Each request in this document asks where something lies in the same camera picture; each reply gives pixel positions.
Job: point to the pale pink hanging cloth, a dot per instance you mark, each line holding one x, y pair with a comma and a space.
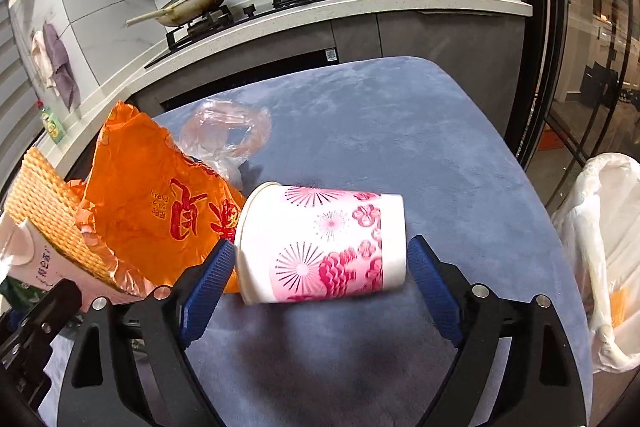
42, 57

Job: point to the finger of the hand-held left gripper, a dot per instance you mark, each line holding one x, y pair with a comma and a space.
22, 387
47, 314

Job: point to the grey base cabinet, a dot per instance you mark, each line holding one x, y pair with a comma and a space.
450, 47

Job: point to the black-framed glass door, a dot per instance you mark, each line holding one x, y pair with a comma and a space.
545, 57

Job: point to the black gas stove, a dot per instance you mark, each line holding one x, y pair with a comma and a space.
260, 9

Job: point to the white pink drink carton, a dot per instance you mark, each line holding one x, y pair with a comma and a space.
45, 264

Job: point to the white plastic bin bag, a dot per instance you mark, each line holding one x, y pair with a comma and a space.
600, 227

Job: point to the orange plastic bag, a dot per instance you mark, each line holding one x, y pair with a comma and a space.
145, 187

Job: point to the white kitchen counter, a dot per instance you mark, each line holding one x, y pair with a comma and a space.
425, 4

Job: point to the green packet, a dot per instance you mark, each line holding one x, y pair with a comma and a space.
15, 292

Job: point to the green dish soap bottle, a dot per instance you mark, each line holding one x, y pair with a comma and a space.
52, 127

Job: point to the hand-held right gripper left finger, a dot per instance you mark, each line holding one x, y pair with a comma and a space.
207, 292

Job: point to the purple hanging cloth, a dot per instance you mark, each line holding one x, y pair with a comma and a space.
62, 67

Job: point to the clear plastic bag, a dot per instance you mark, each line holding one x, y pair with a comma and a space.
220, 132

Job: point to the yellow waffle-pattern wrapper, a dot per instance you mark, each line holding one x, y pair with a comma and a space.
45, 202

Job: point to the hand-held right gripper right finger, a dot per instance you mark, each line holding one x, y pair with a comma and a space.
432, 292

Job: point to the pink patterned paper cup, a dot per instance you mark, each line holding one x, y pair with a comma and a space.
320, 247

